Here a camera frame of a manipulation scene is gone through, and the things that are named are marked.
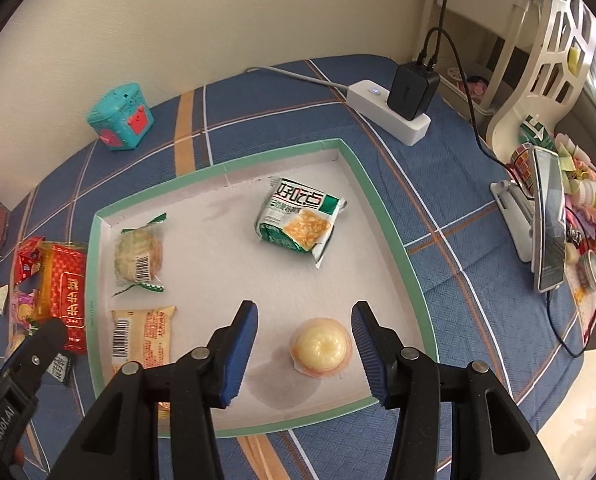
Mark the smartphone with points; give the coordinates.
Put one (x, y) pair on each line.
(550, 220)

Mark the round cookie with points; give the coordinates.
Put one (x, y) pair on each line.
(137, 255)

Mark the yellow jelly cup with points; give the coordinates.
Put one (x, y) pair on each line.
(322, 350)

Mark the teal toy box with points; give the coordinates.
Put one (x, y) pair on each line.
(120, 117)

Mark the pile of colourful trinkets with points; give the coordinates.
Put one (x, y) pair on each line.
(593, 215)

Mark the white tray with green rim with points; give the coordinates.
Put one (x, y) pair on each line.
(217, 240)

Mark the white wooden shelf unit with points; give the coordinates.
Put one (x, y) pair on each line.
(508, 10)

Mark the white phone stand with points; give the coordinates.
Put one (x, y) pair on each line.
(515, 215)

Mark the colourful puzzle cube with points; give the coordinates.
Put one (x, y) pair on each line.
(523, 165)

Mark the white power strip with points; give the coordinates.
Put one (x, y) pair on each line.
(408, 127)

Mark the pink cake roll packet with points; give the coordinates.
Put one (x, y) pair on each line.
(23, 310)

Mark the small crinkled red snack packet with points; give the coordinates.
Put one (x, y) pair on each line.
(27, 260)

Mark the green white cracker packet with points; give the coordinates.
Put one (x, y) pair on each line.
(298, 220)

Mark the small white snack packet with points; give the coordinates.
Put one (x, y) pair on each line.
(0, 300)

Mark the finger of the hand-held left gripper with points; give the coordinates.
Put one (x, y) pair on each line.
(40, 355)

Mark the black charger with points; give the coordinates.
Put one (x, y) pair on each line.
(412, 90)

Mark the long red gold-framed packet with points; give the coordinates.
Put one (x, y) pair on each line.
(67, 285)

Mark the orange beige biscuit packet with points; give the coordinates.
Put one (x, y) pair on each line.
(145, 340)

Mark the blue plaid cloth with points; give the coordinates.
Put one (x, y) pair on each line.
(453, 200)

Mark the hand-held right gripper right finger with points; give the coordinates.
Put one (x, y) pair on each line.
(373, 355)

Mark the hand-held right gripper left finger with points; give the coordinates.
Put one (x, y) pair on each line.
(237, 355)

